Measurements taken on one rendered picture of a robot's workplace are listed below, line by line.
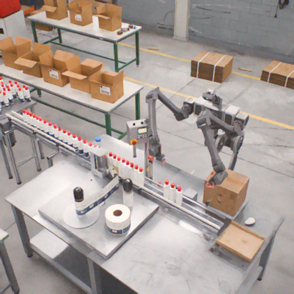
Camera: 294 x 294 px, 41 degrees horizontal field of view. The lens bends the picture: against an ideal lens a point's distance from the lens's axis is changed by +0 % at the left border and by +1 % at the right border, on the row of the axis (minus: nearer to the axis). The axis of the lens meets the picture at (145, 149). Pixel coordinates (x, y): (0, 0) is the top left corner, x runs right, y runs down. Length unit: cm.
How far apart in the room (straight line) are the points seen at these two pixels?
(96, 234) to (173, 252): 63
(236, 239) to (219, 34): 617
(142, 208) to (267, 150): 277
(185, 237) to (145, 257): 37
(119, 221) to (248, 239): 104
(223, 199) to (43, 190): 163
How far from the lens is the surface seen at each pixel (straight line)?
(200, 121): 304
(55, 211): 343
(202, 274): 302
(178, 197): 330
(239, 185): 329
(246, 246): 324
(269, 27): 839
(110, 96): 497
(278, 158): 559
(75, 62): 548
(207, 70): 731
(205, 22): 890
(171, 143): 559
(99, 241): 314
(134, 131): 329
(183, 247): 316
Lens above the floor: 327
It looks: 37 degrees down
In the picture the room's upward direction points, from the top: 1 degrees counter-clockwise
